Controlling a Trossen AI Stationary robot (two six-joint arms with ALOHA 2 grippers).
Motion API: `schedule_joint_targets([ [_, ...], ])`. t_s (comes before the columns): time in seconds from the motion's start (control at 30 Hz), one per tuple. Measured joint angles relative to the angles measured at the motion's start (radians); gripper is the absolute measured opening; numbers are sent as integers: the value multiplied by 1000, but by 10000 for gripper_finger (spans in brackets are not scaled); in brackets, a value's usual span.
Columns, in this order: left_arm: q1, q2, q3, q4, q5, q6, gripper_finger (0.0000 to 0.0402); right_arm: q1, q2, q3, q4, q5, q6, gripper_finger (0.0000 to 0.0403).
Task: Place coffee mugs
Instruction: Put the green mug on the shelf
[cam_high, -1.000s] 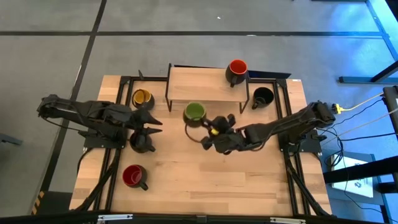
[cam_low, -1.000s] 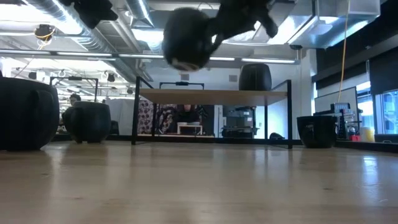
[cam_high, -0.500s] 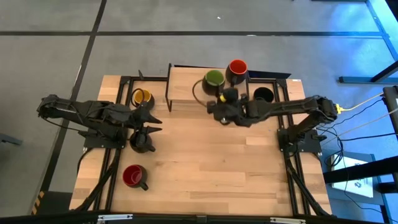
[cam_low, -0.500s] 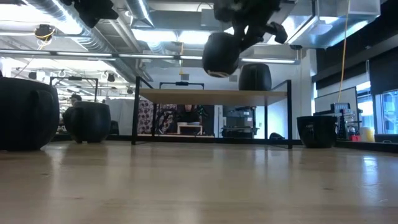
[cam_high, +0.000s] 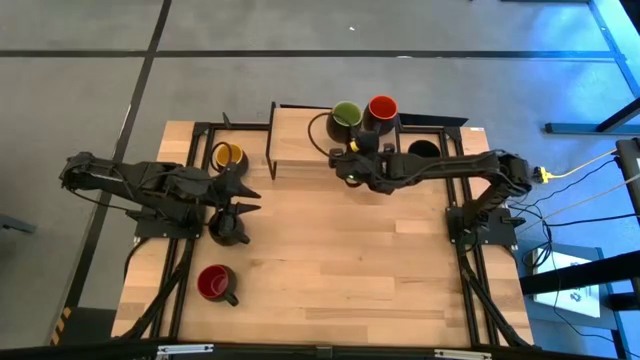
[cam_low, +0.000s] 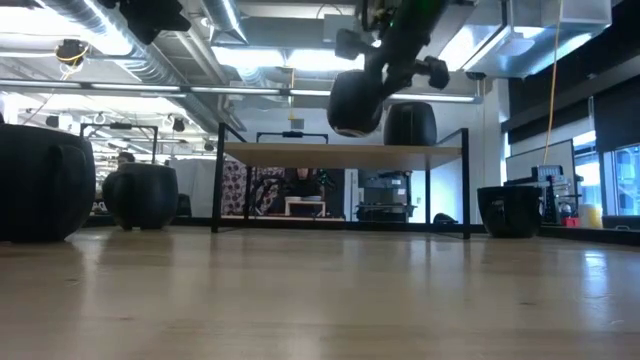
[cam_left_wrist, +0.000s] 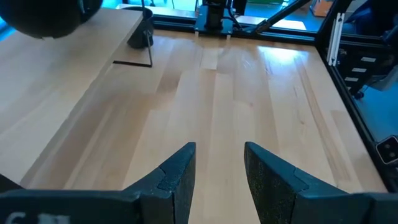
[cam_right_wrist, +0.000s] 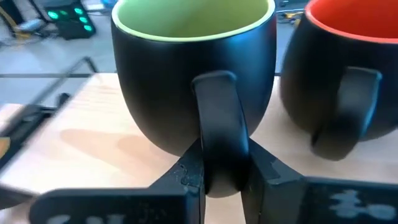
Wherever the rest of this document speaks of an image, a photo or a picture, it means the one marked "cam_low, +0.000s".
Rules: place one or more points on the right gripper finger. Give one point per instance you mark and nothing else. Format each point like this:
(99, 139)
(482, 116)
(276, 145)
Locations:
(386, 75)
(402, 85)

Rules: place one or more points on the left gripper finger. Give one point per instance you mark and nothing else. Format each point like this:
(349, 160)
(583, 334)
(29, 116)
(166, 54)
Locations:
(155, 12)
(145, 30)

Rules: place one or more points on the dark pot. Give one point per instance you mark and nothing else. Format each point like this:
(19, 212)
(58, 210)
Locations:
(410, 125)
(352, 105)

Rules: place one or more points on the black pot mid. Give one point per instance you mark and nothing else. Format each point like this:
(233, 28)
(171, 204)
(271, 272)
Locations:
(145, 195)

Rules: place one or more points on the large black pot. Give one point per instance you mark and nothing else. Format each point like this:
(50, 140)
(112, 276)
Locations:
(45, 185)

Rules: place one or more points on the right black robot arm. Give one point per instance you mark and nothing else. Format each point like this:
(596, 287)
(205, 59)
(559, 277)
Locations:
(407, 17)

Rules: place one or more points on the long ceiling light bar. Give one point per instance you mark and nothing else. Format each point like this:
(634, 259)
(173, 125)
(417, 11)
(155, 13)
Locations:
(235, 90)

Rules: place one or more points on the black equipment cabinet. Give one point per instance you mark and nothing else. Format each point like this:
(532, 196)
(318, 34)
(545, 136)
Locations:
(385, 192)

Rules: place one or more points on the person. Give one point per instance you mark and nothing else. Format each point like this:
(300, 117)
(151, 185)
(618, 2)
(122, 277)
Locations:
(125, 159)
(302, 185)

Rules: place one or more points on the black dome object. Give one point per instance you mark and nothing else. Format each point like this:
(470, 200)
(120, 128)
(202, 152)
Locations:
(445, 219)

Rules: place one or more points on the white partition board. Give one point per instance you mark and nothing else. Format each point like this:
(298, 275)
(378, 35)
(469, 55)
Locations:
(530, 162)

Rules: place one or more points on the small white table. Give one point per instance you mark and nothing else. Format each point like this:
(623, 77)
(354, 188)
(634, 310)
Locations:
(305, 202)

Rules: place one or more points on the black tapered cup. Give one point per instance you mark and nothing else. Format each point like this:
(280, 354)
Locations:
(510, 212)

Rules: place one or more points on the patterned fabric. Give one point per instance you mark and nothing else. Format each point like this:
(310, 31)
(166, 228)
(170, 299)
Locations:
(232, 187)

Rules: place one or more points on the equipment rack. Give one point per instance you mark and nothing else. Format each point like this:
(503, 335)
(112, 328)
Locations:
(550, 190)

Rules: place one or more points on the red box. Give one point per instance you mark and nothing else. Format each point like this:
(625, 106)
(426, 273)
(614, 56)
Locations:
(570, 222)

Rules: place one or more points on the yellow container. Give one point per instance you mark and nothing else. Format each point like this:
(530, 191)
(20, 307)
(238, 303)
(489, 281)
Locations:
(591, 217)

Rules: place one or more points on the silver spiral duct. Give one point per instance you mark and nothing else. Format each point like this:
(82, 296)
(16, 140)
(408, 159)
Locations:
(145, 70)

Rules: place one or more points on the round silver ceiling duct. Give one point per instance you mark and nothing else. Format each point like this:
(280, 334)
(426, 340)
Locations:
(225, 17)

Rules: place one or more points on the black ceiling camera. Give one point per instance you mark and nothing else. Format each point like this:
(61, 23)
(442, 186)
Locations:
(475, 75)

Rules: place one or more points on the wooden shelf black metal frame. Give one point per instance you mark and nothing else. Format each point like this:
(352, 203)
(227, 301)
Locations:
(340, 156)

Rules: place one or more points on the black gantry frame with camera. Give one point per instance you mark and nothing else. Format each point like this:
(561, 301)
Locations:
(292, 134)

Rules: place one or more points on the white partition wall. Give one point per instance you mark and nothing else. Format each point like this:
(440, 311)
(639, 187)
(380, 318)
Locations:
(195, 185)

